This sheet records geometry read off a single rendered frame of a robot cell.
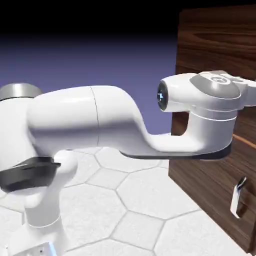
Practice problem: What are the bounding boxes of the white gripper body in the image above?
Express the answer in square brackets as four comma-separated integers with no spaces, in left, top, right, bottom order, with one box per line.
[240,78,256,109]

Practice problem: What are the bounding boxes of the dark wood cabinet door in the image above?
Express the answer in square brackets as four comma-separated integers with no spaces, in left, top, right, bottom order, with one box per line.
[168,108,256,254]
[171,3,256,147]

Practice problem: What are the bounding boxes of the dark wood cabinet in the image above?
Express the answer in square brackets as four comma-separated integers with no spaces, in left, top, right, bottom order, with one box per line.
[168,3,256,254]

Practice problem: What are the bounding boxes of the curved silver door handle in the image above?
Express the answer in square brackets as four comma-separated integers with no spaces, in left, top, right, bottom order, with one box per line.
[229,176,248,219]

